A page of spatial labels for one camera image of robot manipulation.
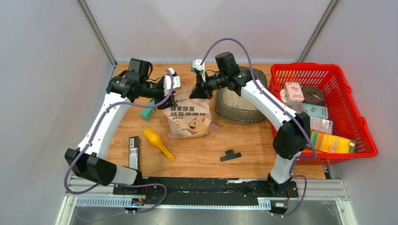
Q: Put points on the black bag clip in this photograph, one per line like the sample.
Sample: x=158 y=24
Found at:
x=229 y=155

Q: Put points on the yellow plastic scoop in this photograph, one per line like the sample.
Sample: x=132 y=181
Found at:
x=155 y=140

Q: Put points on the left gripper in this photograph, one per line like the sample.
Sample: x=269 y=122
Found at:
x=169 y=103

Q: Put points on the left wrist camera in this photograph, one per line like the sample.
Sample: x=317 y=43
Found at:
x=171 y=81

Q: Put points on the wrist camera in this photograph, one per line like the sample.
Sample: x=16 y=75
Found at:
x=171 y=81
x=198 y=67

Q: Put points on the yellow sponge pack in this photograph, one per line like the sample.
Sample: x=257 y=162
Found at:
x=328 y=143

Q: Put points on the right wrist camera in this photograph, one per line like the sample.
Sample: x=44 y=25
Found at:
x=198 y=67

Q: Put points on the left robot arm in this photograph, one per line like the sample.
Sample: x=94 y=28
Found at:
x=88 y=159

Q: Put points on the pink cat litter bag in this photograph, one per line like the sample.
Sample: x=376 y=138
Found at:
x=190 y=118

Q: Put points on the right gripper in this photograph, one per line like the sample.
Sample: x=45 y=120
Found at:
x=202 y=91

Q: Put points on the brown round container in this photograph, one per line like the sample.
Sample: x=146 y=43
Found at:
x=313 y=95

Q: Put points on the teal pink box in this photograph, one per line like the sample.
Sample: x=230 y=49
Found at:
x=312 y=110

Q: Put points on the grey litter box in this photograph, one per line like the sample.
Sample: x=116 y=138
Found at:
x=233 y=108

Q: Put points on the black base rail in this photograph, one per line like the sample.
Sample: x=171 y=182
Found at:
x=200 y=191

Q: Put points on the pink white carton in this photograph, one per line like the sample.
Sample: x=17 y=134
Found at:
x=292 y=92

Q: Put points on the white patterned box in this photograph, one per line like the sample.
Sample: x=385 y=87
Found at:
x=321 y=125

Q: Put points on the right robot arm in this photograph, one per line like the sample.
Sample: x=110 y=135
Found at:
x=293 y=128

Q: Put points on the red plastic basket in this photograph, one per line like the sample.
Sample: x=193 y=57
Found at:
x=347 y=121

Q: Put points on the black flat box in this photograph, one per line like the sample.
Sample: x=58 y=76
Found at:
x=134 y=150

